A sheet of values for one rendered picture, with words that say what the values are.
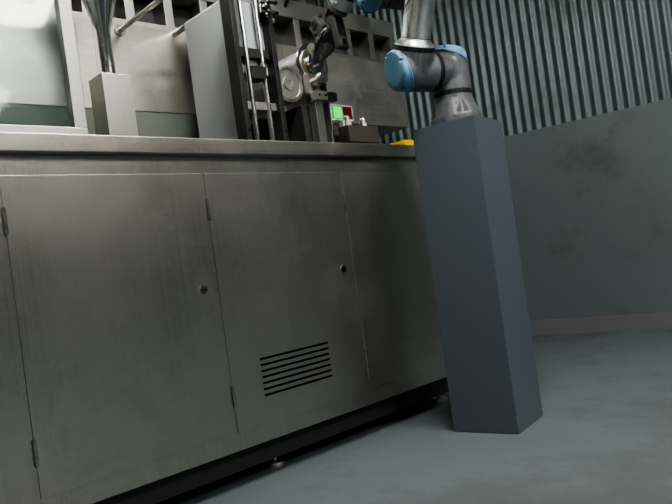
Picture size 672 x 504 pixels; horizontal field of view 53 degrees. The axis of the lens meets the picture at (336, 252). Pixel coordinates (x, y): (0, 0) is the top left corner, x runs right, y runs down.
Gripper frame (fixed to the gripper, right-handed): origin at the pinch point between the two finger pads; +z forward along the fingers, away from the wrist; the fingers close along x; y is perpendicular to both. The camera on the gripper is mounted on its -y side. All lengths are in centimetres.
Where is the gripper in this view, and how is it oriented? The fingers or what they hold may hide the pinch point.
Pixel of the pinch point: (316, 63)
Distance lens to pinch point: 244.7
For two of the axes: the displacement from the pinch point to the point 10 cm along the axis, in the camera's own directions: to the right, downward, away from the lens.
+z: -4.3, 7.2, 5.4
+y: -5.4, -6.9, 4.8
